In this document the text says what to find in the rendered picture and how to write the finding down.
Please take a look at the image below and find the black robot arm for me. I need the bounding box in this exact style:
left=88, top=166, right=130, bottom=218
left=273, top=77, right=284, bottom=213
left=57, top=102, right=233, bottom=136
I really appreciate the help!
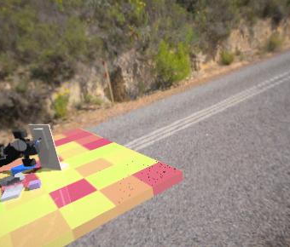
left=0, top=140, right=40, bottom=168

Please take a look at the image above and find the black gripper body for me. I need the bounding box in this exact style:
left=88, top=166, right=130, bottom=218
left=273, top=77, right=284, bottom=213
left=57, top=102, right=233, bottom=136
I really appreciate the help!
left=13, top=129, right=36, bottom=167

